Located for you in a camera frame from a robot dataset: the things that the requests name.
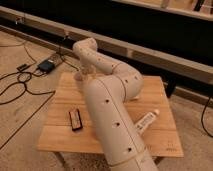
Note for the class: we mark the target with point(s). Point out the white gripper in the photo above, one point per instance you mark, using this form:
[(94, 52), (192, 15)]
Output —
[(87, 70)]

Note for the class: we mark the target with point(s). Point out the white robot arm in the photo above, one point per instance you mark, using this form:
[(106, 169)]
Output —
[(104, 96)]

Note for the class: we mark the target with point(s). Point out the black power adapter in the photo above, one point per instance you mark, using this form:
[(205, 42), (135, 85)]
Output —
[(46, 66)]

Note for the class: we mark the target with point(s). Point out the small black plug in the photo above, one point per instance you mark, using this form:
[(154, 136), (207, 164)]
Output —
[(22, 67)]

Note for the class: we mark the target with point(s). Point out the white tube bottle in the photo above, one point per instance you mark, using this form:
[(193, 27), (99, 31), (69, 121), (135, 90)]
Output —
[(143, 123)]

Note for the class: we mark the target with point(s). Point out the wooden table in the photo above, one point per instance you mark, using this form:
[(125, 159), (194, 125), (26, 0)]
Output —
[(161, 137)]

